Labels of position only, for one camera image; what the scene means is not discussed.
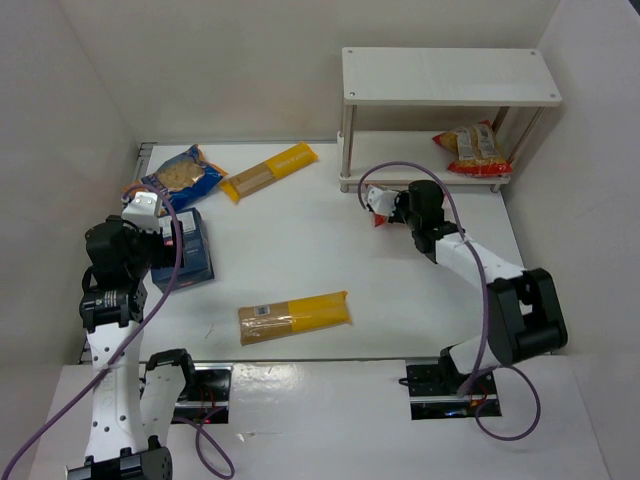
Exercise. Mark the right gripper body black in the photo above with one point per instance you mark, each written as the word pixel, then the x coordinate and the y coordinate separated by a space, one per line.
pixel 400 209

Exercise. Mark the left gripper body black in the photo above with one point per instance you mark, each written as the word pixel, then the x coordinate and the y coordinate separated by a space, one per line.
pixel 166 255

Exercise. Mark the red fusilli pasta bag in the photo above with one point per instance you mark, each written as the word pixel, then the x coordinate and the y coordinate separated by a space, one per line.
pixel 381 219

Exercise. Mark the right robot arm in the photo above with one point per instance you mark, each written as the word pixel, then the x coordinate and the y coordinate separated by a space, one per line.
pixel 521 312

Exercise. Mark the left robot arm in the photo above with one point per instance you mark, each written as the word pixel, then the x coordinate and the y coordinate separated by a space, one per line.
pixel 133 403

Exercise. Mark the red fusilli bag on shelf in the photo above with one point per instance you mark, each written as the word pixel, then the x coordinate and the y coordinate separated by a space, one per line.
pixel 477 152

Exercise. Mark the blue orecchiette pasta bag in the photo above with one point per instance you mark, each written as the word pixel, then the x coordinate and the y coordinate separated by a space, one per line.
pixel 183 179

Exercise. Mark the white two-tier shelf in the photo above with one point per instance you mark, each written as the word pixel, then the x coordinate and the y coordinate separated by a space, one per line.
pixel 491 82

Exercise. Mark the dark blue Barilla box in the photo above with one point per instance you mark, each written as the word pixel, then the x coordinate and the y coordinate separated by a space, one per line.
pixel 197 267

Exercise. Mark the yellow spaghetti pack far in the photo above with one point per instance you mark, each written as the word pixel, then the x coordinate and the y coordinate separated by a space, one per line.
pixel 268 172

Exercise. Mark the yellow spaghetti pack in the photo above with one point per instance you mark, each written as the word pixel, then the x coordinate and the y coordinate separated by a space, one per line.
pixel 268 172
pixel 277 320

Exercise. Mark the yellow spaghetti pack near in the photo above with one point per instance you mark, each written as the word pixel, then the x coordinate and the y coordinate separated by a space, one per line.
pixel 277 320

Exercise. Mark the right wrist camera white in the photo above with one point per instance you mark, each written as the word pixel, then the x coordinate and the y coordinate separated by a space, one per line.
pixel 380 202

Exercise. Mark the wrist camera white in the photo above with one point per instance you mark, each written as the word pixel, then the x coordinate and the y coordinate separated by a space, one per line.
pixel 142 212
pixel 380 202

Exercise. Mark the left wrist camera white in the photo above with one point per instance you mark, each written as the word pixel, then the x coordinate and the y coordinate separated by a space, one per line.
pixel 142 212

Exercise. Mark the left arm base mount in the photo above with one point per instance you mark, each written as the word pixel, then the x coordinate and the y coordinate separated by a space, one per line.
pixel 200 395

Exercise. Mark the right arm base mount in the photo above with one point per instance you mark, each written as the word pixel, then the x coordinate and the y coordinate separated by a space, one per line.
pixel 433 394

